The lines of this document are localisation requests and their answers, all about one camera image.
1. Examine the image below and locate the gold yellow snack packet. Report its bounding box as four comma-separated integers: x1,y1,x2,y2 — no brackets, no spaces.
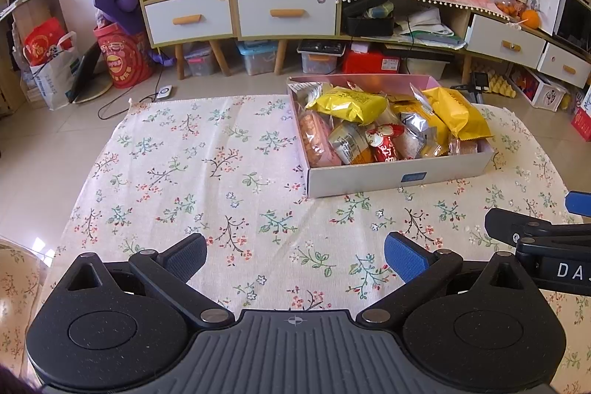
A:
305,87,388,126

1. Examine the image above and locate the red box under cabinet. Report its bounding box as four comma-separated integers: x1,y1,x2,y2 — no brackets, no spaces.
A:
342,51,400,74

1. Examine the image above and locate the silver truffle chocolate packet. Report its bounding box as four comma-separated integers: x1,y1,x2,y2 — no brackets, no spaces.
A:
399,111,437,144

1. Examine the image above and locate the orange fruit lower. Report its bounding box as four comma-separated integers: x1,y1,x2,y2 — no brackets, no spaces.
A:
520,9,541,30

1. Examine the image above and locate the pink snack packet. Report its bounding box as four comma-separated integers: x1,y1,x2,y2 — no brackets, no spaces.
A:
298,110,342,168

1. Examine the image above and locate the black bag on shelf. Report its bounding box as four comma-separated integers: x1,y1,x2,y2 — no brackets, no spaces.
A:
341,0,396,37

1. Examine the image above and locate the yellow pastry packet in box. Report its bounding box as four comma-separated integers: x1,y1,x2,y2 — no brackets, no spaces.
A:
392,100,450,159

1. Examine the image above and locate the yellow egg tray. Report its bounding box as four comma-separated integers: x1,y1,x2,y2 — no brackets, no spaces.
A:
488,74,517,99

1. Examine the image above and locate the pink and white snack box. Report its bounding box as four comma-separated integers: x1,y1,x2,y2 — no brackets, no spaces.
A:
287,74,495,198

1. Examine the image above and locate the red white candy packet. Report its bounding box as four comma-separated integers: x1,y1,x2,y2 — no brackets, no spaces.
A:
366,124,405,163

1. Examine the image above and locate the floral tablecloth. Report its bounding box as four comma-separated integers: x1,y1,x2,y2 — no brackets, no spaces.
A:
0,93,591,394

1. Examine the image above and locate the blue lid storage bin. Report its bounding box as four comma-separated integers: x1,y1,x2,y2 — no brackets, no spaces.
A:
236,41,279,76

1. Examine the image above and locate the clear wrapped brown cake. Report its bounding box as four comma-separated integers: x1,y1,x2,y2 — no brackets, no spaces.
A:
449,138,479,155

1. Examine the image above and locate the white orange biscuit packet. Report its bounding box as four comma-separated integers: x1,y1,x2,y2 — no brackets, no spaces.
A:
329,121,374,165

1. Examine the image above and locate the white far right drawer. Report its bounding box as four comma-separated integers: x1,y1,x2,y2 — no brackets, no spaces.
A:
537,43,590,88

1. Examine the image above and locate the large yellow pastry packet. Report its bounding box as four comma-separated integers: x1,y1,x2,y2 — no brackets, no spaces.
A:
423,87,492,141

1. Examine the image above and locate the clear storage bin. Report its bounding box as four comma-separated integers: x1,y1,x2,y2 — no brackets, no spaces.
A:
405,58,450,81

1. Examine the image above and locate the white angled drawer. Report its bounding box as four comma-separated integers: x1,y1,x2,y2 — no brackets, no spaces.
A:
465,15,546,69

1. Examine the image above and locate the small camera on tripod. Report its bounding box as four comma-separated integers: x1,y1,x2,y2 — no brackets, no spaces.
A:
453,72,490,104

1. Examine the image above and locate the white left drawer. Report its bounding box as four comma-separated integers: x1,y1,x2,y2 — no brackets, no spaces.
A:
145,0,233,46

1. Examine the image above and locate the microwave oven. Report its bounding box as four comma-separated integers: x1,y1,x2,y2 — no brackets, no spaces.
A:
553,0,591,53

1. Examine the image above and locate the white decorated small box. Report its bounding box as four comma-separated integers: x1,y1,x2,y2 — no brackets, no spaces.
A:
509,65,567,112

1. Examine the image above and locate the white shopping bag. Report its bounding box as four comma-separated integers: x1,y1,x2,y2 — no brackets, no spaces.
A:
23,17,80,111

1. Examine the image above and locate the red round gift bag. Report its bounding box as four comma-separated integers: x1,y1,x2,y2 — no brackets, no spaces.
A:
93,23,153,89

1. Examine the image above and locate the white middle drawer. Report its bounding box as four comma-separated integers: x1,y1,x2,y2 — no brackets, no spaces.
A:
238,0,337,37

